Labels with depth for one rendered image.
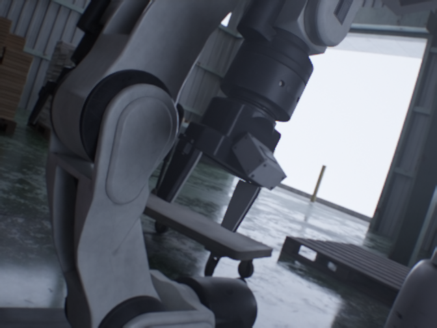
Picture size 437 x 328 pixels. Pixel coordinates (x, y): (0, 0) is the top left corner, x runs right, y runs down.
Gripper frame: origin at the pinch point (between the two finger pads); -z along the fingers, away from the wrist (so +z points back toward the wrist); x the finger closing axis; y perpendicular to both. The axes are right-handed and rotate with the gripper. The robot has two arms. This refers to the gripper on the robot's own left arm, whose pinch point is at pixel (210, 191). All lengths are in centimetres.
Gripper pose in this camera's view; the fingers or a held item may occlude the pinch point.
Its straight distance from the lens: 47.2
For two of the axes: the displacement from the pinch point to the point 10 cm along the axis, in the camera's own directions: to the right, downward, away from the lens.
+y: 6.6, 2.6, -7.1
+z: 4.5, -8.9, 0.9
